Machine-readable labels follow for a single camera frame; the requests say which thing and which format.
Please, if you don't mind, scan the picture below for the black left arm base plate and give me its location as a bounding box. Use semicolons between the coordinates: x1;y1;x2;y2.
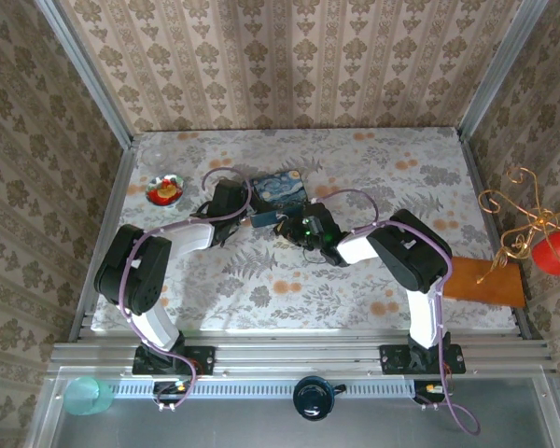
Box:
133;344;217;375

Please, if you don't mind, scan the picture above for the starry night painted square box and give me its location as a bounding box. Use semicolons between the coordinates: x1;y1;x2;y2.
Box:
250;168;308;212

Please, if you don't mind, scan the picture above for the aluminium frame post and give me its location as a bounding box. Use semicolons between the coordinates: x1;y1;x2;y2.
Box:
457;0;551;137
35;0;135;147

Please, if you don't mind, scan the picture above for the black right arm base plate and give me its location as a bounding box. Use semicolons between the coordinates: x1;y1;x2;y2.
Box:
380;343;467;375

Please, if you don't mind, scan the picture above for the small bowl with colourful contents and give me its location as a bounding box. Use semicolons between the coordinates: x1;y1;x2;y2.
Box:
145;172;186;207

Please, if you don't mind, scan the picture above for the floral tablecloth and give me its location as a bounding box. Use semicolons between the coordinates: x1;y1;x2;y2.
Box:
91;126;519;333

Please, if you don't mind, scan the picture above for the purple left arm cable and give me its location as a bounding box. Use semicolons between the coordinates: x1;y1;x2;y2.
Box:
123;166;254;413

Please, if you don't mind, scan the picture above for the aluminium frame side rail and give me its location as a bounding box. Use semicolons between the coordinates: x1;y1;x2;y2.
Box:
68;143;139;343
460;133;545;341

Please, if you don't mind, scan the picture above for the gold wire ornament stand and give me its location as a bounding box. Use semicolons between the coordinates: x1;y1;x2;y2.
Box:
476;166;560;286

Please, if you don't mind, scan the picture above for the white slotted cable duct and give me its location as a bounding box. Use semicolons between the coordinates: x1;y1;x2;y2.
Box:
107;377;417;399

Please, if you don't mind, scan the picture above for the black connector box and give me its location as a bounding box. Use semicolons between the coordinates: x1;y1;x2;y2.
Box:
413;380;450;405
152;380;192;407

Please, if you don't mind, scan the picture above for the orange wooden board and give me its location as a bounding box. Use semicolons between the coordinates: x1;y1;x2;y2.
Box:
441;255;527;309

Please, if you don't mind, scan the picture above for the clear glass bowl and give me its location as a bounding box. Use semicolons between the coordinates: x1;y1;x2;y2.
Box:
141;145;172;170

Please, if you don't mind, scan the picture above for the dark blue mug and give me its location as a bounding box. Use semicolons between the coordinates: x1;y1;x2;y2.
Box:
292;375;347;423

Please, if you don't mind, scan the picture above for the green translucent plastic cup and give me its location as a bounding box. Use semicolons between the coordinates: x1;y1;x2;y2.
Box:
63;375;116;417

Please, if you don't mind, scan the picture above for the aluminium frame cross rail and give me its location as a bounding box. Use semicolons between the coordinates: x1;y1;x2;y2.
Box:
49;329;557;375

